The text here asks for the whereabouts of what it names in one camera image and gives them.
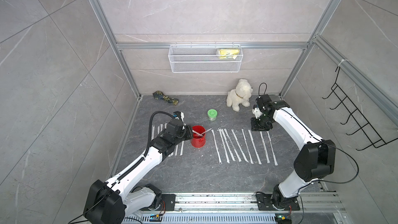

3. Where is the red cup container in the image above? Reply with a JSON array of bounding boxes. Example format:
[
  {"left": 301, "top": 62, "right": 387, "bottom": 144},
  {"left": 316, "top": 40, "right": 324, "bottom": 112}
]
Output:
[{"left": 191, "top": 125, "right": 206, "bottom": 148}]

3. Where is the bundle of white straws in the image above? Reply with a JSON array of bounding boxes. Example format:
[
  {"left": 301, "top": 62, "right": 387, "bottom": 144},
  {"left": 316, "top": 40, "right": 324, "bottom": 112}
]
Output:
[{"left": 192, "top": 128, "right": 213, "bottom": 137}]

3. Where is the white straw seventeenth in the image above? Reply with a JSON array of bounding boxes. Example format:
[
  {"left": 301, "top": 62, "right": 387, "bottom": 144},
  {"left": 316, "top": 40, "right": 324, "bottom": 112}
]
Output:
[{"left": 267, "top": 131, "right": 278, "bottom": 166}]

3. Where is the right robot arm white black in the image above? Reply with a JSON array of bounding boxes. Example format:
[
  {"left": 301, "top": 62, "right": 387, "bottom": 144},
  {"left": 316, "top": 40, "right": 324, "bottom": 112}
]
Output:
[{"left": 251, "top": 94, "right": 336, "bottom": 210}]

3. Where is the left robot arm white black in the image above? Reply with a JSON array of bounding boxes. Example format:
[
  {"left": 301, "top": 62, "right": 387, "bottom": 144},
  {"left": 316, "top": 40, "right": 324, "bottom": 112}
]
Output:
[{"left": 83, "top": 119, "right": 193, "bottom": 224}]

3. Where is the white plush dog toy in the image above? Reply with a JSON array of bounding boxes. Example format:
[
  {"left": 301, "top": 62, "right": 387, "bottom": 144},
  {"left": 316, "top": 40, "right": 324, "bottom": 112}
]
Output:
[{"left": 226, "top": 79, "right": 253, "bottom": 112}]

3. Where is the green lid jar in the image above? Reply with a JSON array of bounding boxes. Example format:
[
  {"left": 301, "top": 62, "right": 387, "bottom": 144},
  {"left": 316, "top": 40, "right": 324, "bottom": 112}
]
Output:
[{"left": 207, "top": 109, "right": 218, "bottom": 121}]

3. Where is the camouflage cloth piece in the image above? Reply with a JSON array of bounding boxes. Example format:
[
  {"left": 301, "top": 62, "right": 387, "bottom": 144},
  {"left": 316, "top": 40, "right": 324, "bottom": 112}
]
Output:
[{"left": 152, "top": 91, "right": 179, "bottom": 105}]

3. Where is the yellow sponge in basket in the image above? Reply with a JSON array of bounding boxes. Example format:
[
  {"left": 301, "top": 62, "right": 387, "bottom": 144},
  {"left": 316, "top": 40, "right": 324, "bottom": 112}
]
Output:
[{"left": 216, "top": 49, "right": 240, "bottom": 60}]

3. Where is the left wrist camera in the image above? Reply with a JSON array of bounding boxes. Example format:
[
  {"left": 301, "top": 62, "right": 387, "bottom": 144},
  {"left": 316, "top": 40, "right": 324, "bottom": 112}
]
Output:
[{"left": 173, "top": 111, "right": 184, "bottom": 125}]

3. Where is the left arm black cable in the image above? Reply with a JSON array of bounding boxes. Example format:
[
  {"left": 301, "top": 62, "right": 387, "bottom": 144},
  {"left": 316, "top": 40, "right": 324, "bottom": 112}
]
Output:
[{"left": 118, "top": 111, "right": 176, "bottom": 181}]

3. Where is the white wire mesh basket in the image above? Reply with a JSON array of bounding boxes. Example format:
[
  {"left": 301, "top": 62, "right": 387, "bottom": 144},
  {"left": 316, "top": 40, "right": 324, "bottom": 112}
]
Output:
[{"left": 168, "top": 44, "right": 243, "bottom": 73}]

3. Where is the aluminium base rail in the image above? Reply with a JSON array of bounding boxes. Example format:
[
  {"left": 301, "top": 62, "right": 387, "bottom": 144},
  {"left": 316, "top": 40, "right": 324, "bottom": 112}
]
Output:
[{"left": 124, "top": 192, "right": 346, "bottom": 215}]

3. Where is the black wire hook rack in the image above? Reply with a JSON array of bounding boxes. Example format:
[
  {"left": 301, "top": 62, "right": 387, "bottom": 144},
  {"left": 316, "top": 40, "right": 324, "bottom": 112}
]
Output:
[{"left": 322, "top": 66, "right": 398, "bottom": 151}]

